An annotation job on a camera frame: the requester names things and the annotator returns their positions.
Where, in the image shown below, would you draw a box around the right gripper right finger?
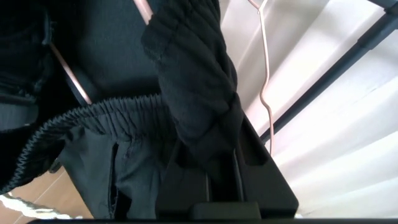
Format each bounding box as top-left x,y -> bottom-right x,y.
234,114 -> 299,218

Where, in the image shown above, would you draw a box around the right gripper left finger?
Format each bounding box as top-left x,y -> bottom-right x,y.
155,146 -> 211,218

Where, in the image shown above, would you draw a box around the black shorts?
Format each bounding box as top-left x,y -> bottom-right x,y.
0,0 -> 246,220

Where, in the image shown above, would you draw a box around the pink clothes hanger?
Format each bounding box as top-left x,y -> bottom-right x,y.
49,0 -> 155,106
247,0 -> 276,156

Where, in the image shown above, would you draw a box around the black clothes rack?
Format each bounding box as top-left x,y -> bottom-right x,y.
259,0 -> 398,146

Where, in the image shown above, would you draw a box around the beige curtain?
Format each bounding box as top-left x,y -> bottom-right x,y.
217,0 -> 398,218

